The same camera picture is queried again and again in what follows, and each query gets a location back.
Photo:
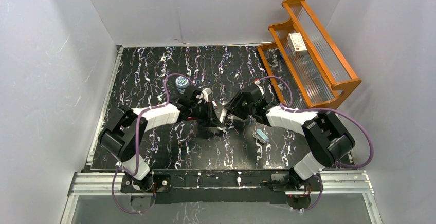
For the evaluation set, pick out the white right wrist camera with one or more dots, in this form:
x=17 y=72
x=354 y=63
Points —
x=257 y=82

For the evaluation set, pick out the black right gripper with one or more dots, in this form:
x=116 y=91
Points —
x=238 y=97

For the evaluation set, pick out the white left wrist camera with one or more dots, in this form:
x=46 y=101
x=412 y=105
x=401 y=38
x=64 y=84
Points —
x=207 y=94

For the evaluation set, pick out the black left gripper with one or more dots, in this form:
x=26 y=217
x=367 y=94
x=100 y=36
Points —
x=207 y=112

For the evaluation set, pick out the white red box on shelf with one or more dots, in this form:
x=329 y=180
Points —
x=296 y=44

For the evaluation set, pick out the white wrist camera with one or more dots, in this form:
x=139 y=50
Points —
x=257 y=82
x=207 y=94

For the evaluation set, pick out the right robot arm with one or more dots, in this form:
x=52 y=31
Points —
x=326 y=135

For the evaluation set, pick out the cream white stapler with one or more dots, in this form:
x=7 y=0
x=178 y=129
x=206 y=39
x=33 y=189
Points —
x=223 y=116

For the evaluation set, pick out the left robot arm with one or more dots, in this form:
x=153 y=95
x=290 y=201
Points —
x=124 y=131

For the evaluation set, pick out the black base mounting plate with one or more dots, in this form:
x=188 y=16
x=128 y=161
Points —
x=183 y=186

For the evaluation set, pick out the light blue eraser block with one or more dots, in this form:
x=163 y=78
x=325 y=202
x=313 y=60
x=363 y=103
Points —
x=260 y=136

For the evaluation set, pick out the orange wooden shelf rack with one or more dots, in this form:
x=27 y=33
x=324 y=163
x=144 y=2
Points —
x=320 y=78

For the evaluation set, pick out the blue white round tin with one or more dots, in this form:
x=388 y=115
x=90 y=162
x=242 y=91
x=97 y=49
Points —
x=181 y=84

